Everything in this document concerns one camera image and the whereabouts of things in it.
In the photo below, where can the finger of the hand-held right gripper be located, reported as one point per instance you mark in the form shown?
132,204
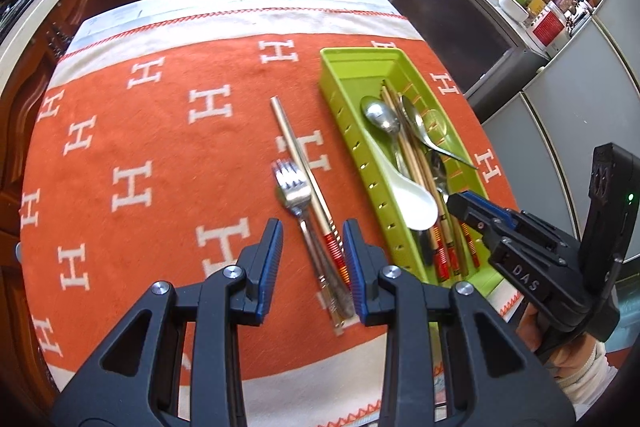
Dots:
507,217
472,209

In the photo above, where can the white ceramic spoon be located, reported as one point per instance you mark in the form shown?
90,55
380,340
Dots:
410,199

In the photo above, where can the medium metal spoon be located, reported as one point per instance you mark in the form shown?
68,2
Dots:
380,114

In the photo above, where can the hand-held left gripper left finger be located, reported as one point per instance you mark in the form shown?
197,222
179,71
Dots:
270,277

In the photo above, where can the small metal spoon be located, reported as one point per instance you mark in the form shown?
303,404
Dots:
440,169

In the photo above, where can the white bowl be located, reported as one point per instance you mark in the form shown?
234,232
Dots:
515,4

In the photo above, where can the grey mesh-door cabinet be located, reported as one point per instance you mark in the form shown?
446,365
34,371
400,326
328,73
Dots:
450,22

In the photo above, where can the plain brown wooden chopstick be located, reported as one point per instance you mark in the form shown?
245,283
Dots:
419,164

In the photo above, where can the orange blanket with white letters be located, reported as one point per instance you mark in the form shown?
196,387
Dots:
150,227

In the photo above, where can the pale chopstick with red stripes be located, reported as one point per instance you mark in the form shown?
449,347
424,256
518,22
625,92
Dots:
454,257
289,142
297,142
469,237

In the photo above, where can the brown chopstick with black band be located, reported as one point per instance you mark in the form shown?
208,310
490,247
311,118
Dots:
411,159

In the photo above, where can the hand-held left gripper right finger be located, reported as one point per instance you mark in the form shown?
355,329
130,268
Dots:
356,287

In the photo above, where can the metal fork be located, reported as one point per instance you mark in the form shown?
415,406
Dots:
295,197
285,168

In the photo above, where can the light blue table cover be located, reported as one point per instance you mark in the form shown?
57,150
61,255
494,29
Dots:
125,13

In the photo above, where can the wooden chopstick with red tip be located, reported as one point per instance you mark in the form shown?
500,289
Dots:
440,262

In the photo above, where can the green plastic utensil tray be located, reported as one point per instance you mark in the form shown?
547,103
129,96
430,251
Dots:
350,67

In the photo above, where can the person's right hand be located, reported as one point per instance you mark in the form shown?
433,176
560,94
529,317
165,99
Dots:
527,329

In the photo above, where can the person's right forearm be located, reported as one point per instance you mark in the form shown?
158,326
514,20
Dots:
590,377

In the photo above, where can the large metal spoon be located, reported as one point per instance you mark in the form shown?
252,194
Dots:
420,122

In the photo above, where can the grey metal cabinet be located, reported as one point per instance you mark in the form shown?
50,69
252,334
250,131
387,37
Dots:
565,107

